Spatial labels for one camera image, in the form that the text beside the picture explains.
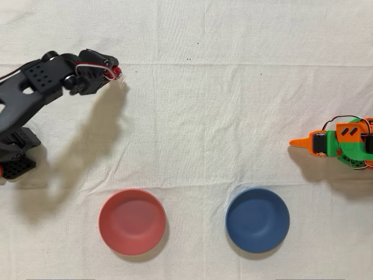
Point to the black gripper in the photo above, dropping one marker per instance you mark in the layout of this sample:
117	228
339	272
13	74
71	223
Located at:
108	62

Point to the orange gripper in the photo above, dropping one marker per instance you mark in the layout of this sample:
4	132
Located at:
318	143

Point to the red candy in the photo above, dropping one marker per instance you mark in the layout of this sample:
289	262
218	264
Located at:
117	71

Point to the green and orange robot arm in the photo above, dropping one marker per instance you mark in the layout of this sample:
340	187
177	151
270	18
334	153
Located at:
351	146

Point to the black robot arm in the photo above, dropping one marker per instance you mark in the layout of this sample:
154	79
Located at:
23	93

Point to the blue bowl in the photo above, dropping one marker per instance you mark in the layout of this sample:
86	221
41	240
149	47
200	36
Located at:
258	220

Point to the red bowl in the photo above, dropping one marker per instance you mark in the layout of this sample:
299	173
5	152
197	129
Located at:
132	223

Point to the white wrinkled tablecloth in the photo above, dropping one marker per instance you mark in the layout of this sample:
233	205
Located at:
192	116

